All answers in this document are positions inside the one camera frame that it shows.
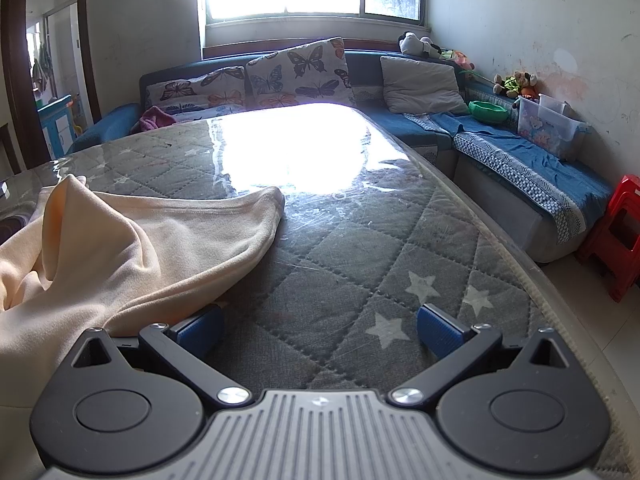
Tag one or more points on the blue mattress pad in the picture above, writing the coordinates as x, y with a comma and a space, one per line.
525, 160

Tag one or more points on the small butterfly print pillow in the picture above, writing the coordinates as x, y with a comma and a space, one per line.
200, 92

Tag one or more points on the brown bear plush toy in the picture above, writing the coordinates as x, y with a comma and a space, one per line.
527, 80

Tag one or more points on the cream sweatshirt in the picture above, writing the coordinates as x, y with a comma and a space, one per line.
125, 240

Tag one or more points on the panda plush toy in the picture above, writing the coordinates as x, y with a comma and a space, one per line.
415, 44

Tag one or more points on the blue sofa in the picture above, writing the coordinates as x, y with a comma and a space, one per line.
365, 67

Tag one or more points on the pink and green plush toy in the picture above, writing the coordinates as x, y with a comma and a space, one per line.
457, 57

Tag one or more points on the blue cabinet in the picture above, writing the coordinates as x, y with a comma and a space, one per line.
55, 125

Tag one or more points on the clear plastic storage box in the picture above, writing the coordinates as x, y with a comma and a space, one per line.
545, 130

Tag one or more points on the hanging clothes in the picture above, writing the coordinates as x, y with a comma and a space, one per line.
42, 65

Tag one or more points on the large butterfly print pillow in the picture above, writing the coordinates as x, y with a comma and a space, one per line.
300, 72

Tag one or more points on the red plastic stool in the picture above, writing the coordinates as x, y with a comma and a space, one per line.
625, 195

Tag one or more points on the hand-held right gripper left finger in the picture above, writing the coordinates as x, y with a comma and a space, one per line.
202, 332

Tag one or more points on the pink cloth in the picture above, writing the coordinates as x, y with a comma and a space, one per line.
155, 120

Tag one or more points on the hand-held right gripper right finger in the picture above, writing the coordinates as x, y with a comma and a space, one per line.
440, 332

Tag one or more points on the grey pillow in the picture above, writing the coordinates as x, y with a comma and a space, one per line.
420, 85

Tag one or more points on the green bowl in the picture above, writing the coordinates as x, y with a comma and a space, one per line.
487, 111

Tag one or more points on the dark wooden door frame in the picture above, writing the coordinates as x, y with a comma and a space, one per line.
20, 85

